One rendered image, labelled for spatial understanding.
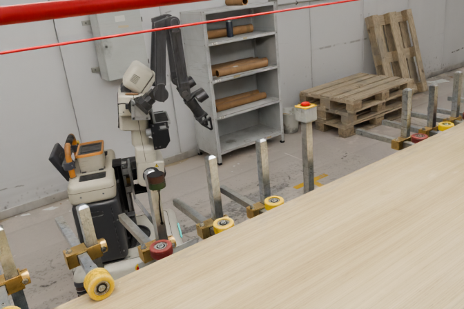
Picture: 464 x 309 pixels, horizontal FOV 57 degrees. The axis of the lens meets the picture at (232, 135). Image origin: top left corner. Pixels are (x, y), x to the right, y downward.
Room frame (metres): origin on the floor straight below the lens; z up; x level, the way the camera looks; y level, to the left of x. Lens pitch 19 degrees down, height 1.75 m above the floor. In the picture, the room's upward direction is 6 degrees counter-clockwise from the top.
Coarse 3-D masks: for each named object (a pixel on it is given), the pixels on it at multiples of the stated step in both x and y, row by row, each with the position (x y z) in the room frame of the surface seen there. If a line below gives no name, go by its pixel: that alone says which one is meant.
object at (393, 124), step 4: (384, 120) 2.56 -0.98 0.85; (388, 120) 2.55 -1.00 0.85; (384, 124) 2.55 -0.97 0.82; (388, 124) 2.52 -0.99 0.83; (392, 124) 2.50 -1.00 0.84; (396, 124) 2.47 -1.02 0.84; (400, 124) 2.45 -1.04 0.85; (400, 128) 2.45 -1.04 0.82; (412, 128) 2.38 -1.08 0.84; (416, 128) 2.36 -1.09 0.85; (416, 132) 2.36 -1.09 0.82; (432, 132) 2.27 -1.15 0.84; (436, 132) 2.25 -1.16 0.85
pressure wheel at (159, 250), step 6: (162, 240) 1.33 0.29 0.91; (150, 246) 1.30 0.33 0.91; (156, 246) 1.30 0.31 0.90; (162, 246) 1.30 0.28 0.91; (168, 246) 1.29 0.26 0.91; (150, 252) 1.29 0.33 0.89; (156, 252) 1.26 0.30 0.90; (162, 252) 1.26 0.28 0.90; (168, 252) 1.28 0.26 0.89; (156, 258) 1.26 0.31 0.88; (162, 258) 1.26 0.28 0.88
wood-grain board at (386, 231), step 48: (432, 144) 1.97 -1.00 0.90; (336, 192) 1.57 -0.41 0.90; (384, 192) 1.53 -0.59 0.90; (432, 192) 1.49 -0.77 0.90; (240, 240) 1.29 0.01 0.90; (288, 240) 1.26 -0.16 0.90; (336, 240) 1.23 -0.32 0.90; (384, 240) 1.21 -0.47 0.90; (432, 240) 1.18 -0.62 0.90; (144, 288) 1.08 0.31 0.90; (192, 288) 1.06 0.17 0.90; (240, 288) 1.04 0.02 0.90; (288, 288) 1.02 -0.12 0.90; (336, 288) 1.00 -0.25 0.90; (384, 288) 0.98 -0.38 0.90; (432, 288) 0.96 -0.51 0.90
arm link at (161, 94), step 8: (160, 24) 2.24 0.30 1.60; (168, 24) 2.25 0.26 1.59; (160, 32) 2.25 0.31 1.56; (160, 40) 2.25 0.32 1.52; (160, 48) 2.25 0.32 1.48; (160, 56) 2.25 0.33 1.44; (160, 64) 2.25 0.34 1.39; (160, 72) 2.25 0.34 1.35; (160, 80) 2.24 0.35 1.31; (160, 88) 2.22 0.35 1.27; (160, 96) 2.22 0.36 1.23
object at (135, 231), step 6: (120, 216) 1.63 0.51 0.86; (126, 216) 1.62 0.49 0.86; (126, 222) 1.57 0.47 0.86; (132, 222) 1.57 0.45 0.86; (126, 228) 1.57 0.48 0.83; (132, 228) 1.52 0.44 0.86; (138, 228) 1.51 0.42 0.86; (132, 234) 1.51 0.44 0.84; (138, 234) 1.47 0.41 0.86; (144, 234) 1.46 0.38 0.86; (138, 240) 1.46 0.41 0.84; (144, 240) 1.42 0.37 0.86; (150, 240) 1.42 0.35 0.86
